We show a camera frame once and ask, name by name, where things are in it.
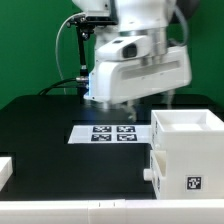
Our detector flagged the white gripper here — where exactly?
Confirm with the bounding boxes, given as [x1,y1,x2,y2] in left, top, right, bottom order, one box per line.
[89,35,191,104]

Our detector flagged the white drawer cabinet frame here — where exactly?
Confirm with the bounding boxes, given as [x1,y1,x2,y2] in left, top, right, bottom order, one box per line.
[151,109,224,199]

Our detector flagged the white drawer box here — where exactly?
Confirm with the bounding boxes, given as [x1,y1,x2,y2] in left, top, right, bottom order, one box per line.
[143,150,166,200]

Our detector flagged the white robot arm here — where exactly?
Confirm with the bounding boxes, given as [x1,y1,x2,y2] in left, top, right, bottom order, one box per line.
[72,0,200,105]

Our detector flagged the white left barrier block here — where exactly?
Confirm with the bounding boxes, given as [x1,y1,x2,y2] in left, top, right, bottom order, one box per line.
[0,157,13,191]

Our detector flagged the black cable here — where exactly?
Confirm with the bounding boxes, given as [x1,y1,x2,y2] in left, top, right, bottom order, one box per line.
[39,77,91,96]

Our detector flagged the black camera on stand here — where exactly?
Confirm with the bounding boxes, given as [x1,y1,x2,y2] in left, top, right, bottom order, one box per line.
[67,13,118,77]

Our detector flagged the grey cable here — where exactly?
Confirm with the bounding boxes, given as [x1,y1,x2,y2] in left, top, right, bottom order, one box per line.
[54,12,87,95]

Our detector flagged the white marker base plate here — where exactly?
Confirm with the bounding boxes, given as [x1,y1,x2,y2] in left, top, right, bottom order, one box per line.
[68,125,151,144]

